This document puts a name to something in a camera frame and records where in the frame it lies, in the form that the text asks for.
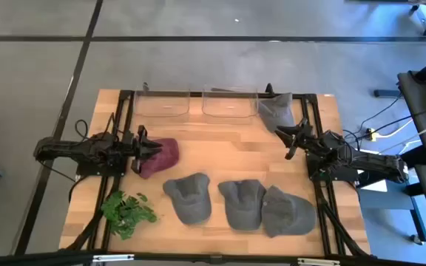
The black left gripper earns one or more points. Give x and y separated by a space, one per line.
133 147

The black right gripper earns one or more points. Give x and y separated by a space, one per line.
303 136

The maroon baseball cap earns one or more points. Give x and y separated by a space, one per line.
165 155

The grey baseball cap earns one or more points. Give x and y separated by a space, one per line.
287 214
276 111
191 199
242 207

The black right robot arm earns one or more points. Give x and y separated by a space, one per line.
375 164

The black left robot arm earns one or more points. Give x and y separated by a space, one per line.
69 149

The clear plastic bin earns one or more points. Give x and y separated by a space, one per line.
229 107
161 107

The green artificial plant sprig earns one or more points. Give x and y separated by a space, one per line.
126 214

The black floor foot bar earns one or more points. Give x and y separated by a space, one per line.
387 93

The dark grey side desk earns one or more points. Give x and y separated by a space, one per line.
416 96

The black overhead rig crossbar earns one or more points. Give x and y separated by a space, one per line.
32 258

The black frame knob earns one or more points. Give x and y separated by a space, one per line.
269 89

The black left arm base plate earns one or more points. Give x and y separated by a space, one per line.
91 171

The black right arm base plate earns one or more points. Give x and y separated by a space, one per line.
346 174

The black aluminium table frame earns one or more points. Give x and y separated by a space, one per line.
324 225

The silver crossbar bracket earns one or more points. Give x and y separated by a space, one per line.
318 262
113 258

